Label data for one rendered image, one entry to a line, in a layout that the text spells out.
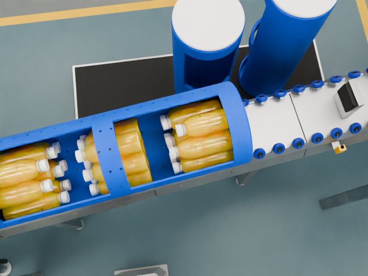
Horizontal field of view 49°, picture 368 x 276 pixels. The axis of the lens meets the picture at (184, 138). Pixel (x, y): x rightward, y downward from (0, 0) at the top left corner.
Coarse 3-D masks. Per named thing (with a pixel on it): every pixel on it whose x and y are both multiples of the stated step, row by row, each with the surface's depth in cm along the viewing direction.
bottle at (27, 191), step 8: (24, 184) 127; (32, 184) 127; (40, 184) 129; (0, 192) 126; (8, 192) 126; (16, 192) 126; (24, 192) 126; (32, 192) 127; (40, 192) 128; (0, 200) 126; (8, 200) 126; (16, 200) 127; (24, 200) 127; (32, 200) 129; (0, 208) 127
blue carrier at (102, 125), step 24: (168, 96) 133; (192, 96) 129; (216, 96) 146; (72, 120) 131; (96, 120) 126; (144, 120) 146; (240, 120) 124; (0, 144) 125; (24, 144) 124; (72, 144) 145; (96, 144) 121; (144, 144) 149; (240, 144) 125; (72, 168) 147; (120, 168) 123; (168, 168) 146; (216, 168) 131; (72, 192) 143; (120, 192) 128; (0, 216) 137; (24, 216) 126
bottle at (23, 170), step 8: (16, 160) 126; (24, 160) 125; (32, 160) 126; (0, 168) 124; (8, 168) 124; (16, 168) 123; (24, 168) 124; (32, 168) 125; (40, 168) 126; (0, 176) 123; (8, 176) 123; (16, 176) 124; (24, 176) 124; (32, 176) 125; (0, 184) 124; (8, 184) 125; (16, 184) 127
